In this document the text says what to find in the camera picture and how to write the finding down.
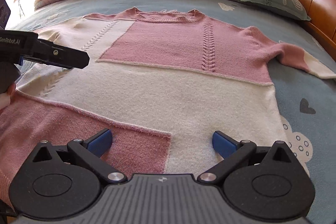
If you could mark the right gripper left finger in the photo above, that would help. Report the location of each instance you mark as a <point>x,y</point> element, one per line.
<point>87,153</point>

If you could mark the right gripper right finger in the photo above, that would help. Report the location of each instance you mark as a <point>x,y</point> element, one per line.
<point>235,155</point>

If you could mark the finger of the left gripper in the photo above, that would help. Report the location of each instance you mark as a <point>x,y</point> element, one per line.
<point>50,53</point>
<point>39,61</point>

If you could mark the pink and cream sweater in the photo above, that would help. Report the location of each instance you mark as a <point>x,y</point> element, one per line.
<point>162,77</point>

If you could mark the person's left hand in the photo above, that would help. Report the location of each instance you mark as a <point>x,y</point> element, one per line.
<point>5,98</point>

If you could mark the teal floral bed sheet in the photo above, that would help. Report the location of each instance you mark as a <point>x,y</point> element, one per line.
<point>309,98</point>

